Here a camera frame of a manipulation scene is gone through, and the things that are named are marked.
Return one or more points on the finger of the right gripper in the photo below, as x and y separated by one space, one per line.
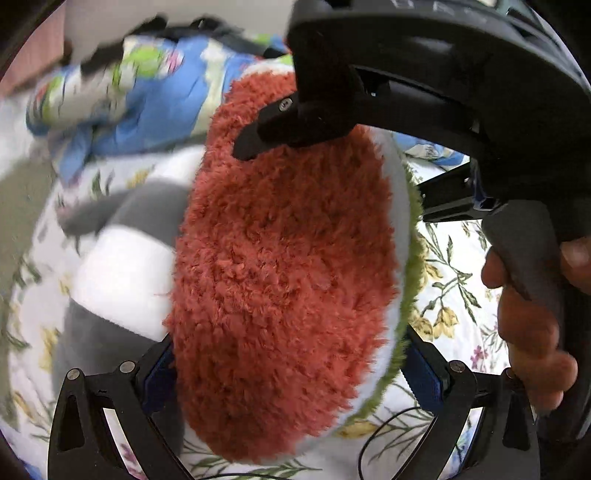
292 123
456 195

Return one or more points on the olive patterned pillow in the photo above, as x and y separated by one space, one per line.
24 191

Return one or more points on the person's right hand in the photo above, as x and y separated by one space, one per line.
532 334

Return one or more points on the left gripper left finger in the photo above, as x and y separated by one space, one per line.
81 445

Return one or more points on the pink curtain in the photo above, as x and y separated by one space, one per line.
42 51

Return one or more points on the white pillow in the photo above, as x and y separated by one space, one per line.
17 145

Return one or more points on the watermelon slice plush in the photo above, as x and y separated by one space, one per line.
294 278

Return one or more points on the white floral fleece blanket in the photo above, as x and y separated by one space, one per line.
454 310

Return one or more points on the blue striped cartoon quilt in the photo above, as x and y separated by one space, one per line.
142 94

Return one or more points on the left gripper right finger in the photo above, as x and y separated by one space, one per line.
505 443

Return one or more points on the grey white shark plush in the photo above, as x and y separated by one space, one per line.
120 295

